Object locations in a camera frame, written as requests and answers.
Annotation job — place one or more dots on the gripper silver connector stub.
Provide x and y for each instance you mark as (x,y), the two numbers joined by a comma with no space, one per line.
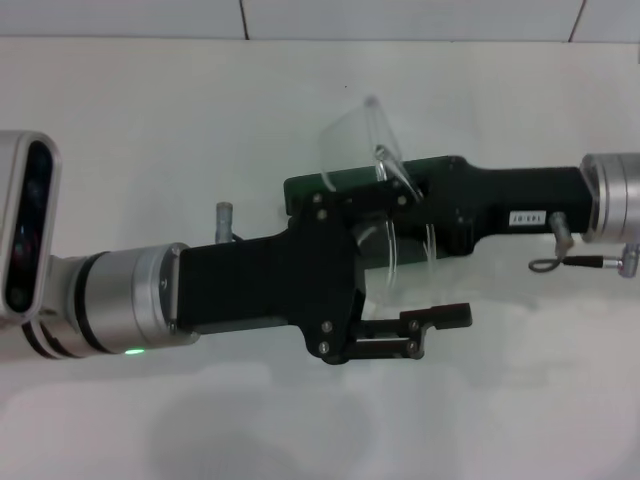
(560,227)
(224,217)

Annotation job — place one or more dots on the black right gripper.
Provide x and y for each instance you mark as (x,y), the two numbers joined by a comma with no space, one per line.
(525,200)

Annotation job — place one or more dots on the right gripper silver connector stub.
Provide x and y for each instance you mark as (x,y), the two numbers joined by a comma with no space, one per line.
(560,227)

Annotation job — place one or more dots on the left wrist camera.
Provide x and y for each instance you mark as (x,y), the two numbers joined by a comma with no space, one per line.
(30,225)

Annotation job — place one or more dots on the left gripper silver connector stub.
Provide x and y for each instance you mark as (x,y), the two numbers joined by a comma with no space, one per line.
(224,217)

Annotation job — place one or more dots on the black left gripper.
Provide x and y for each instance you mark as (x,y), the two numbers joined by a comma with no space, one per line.
(280,280)

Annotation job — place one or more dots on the clear transparent glasses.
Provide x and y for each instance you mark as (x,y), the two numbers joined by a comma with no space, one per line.
(350,145)

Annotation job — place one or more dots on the dark green glasses case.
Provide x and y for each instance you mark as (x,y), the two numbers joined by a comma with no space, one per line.
(310,187)

